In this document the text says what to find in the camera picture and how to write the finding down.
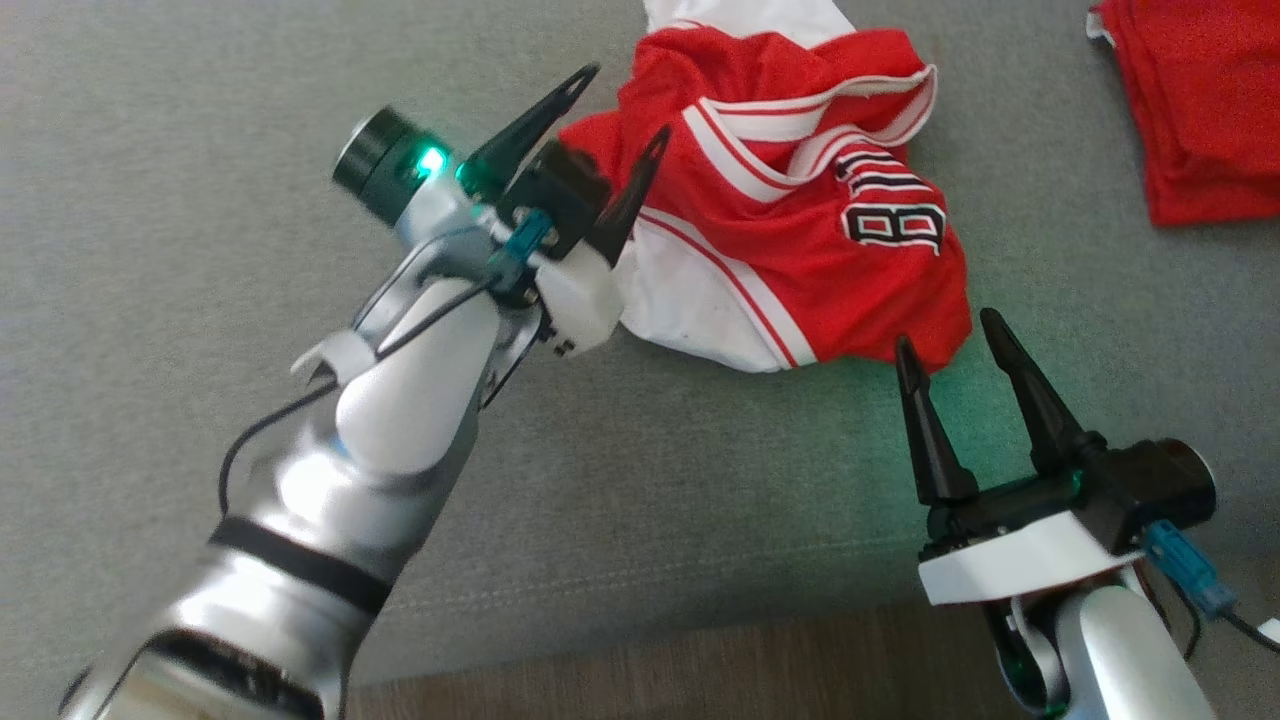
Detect blue connector of left gripper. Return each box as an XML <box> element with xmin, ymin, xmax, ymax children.
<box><xmin>488</xmin><ymin>208</ymin><xmax>557</xmax><ymax>303</ymax></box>

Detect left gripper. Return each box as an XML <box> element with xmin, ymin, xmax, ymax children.
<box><xmin>335</xmin><ymin>63</ymin><xmax>673</xmax><ymax>356</ymax></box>

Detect blue connector of right gripper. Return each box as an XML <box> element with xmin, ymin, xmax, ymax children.
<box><xmin>1143</xmin><ymin>520</ymin><xmax>1238</xmax><ymax>618</ymax></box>

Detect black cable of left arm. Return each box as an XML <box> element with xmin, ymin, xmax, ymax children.
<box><xmin>218</xmin><ymin>280</ymin><xmax>501</xmax><ymax>516</ymax></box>

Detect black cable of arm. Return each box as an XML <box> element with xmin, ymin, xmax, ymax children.
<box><xmin>218</xmin><ymin>280</ymin><xmax>501</xmax><ymax>516</ymax></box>
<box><xmin>1225</xmin><ymin>608</ymin><xmax>1280</xmax><ymax>656</ymax></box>

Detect red white sports shorts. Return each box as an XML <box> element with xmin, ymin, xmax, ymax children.
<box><xmin>1087</xmin><ymin>0</ymin><xmax>1280</xmax><ymax>228</ymax></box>

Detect large grey sofa seat cushion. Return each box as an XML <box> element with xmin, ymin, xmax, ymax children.
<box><xmin>0</xmin><ymin>0</ymin><xmax>1280</xmax><ymax>691</ymax></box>

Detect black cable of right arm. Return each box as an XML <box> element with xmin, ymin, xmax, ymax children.
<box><xmin>1225</xmin><ymin>608</ymin><xmax>1280</xmax><ymax>656</ymax></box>

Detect red white basketball jersey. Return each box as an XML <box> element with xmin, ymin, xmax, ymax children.
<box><xmin>555</xmin><ymin>0</ymin><xmax>974</xmax><ymax>374</ymax></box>

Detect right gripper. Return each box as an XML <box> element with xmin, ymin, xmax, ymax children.
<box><xmin>893</xmin><ymin>308</ymin><xmax>1219</xmax><ymax>606</ymax></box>

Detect blue connector of gripper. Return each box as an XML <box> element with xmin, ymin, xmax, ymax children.
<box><xmin>488</xmin><ymin>208</ymin><xmax>557</xmax><ymax>303</ymax></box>
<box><xmin>1143</xmin><ymin>520</ymin><xmax>1238</xmax><ymax>618</ymax></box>

